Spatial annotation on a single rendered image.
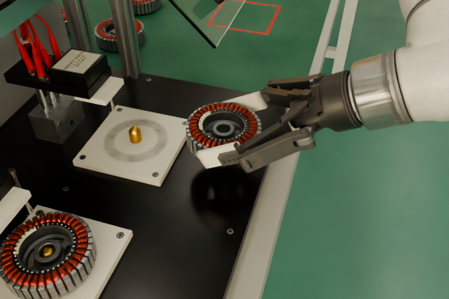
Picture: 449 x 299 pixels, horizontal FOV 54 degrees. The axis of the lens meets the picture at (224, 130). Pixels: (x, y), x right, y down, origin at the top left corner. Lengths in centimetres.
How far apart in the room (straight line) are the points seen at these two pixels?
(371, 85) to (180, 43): 61
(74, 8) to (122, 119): 23
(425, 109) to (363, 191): 125
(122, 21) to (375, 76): 49
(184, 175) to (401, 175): 129
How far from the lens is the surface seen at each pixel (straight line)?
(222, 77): 94
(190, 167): 71
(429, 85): 52
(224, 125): 67
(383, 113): 54
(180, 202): 67
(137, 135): 74
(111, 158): 73
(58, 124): 77
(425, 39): 54
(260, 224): 67
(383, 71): 54
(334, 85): 56
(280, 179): 73
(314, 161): 183
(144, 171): 70
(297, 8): 123
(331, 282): 151
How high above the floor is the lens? 128
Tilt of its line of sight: 42 degrees down
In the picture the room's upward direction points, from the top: straight up
